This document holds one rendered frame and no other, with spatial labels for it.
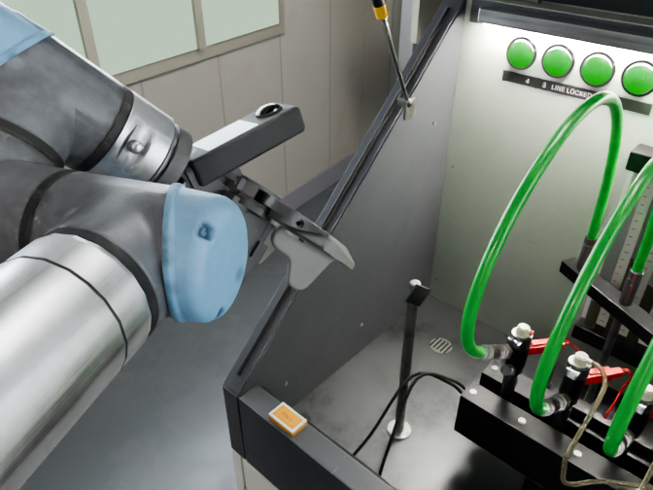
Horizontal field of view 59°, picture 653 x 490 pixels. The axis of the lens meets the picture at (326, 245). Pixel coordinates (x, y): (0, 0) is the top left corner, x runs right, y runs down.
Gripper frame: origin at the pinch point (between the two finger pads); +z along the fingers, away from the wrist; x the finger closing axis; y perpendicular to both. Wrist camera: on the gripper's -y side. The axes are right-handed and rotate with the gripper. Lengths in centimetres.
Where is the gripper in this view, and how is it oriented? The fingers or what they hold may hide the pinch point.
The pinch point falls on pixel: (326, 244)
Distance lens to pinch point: 59.3
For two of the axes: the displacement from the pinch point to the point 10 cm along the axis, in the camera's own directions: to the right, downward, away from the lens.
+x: 5.7, 2.6, -7.8
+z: 6.5, 4.3, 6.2
